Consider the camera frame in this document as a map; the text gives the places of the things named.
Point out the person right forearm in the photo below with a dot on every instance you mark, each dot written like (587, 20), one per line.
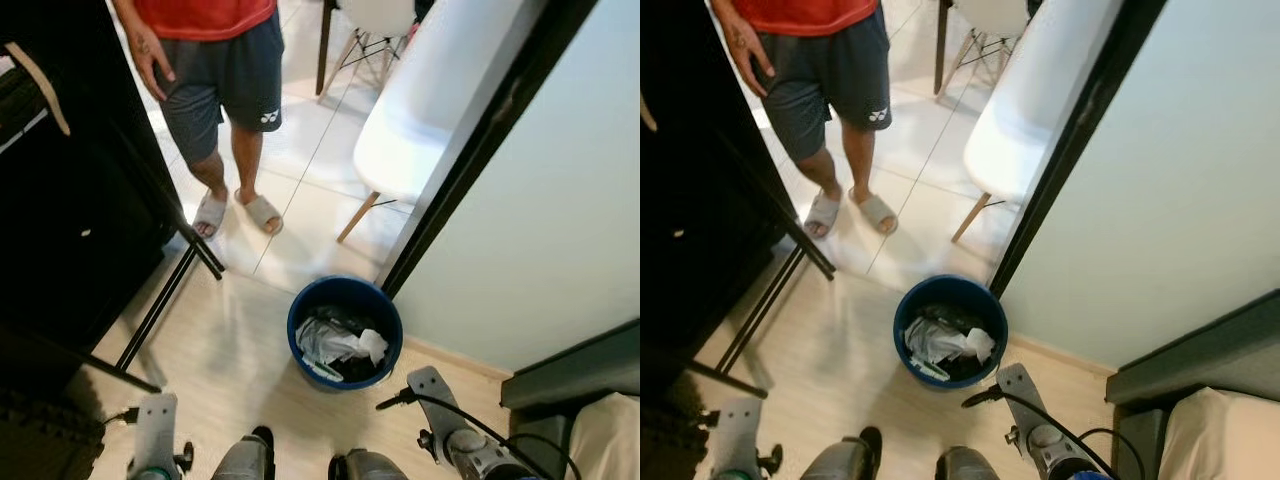
(128, 12)
(725, 10)

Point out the person right hand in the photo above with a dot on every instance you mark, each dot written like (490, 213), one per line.
(745, 56)
(150, 60)

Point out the silver right robot leg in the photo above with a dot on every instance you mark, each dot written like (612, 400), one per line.
(970, 468)
(375, 468)

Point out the silver robot leg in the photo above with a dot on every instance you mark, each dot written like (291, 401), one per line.
(375, 468)
(835, 465)
(240, 465)
(970, 468)

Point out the silver left robot leg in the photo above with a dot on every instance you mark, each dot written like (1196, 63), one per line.
(835, 465)
(240, 465)

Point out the black plastic trash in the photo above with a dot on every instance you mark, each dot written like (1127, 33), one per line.
(972, 373)
(365, 375)

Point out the crumpled white paper towel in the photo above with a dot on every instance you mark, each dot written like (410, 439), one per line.
(981, 345)
(374, 345)

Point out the blue plastic trash bin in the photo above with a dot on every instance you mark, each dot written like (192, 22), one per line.
(345, 293)
(950, 292)

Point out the black metal rack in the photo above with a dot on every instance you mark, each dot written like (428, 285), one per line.
(210, 262)
(822, 265)

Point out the grey slipper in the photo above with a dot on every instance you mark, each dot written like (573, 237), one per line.
(822, 215)
(210, 215)
(876, 212)
(262, 213)

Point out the large white shell chair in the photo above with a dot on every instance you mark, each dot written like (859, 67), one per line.
(1040, 100)
(430, 100)

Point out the beige wooden hanger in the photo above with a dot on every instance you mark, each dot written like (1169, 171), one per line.
(648, 115)
(45, 90)

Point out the person red shirt dark shorts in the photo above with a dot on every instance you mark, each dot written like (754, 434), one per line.
(830, 80)
(220, 80)

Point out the dark table leg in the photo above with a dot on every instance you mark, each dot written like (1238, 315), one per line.
(941, 50)
(325, 50)

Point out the small white shell chair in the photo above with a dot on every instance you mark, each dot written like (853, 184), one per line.
(378, 15)
(990, 15)

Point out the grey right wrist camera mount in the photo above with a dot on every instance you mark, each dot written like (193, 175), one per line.
(432, 395)
(1022, 392)

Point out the black door frame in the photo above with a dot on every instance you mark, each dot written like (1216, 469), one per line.
(1080, 130)
(490, 130)

